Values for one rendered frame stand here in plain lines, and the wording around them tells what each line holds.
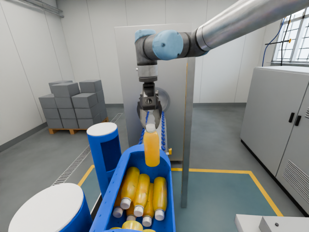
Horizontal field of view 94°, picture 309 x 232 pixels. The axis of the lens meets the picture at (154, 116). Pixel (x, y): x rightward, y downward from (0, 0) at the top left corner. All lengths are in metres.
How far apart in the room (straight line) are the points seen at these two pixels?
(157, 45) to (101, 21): 5.05
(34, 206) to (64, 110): 3.10
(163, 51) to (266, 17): 0.22
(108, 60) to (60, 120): 2.48
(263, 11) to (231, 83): 5.02
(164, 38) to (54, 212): 0.82
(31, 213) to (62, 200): 0.12
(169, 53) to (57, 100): 3.61
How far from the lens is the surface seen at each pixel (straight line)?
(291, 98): 2.33
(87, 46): 5.63
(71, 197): 0.89
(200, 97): 5.22
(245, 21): 0.42
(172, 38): 0.43
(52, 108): 4.08
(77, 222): 0.85
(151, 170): 0.85
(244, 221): 0.64
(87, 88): 3.90
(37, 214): 0.91
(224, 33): 0.45
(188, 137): 1.40
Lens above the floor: 1.64
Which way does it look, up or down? 22 degrees down
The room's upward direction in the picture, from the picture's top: 2 degrees counter-clockwise
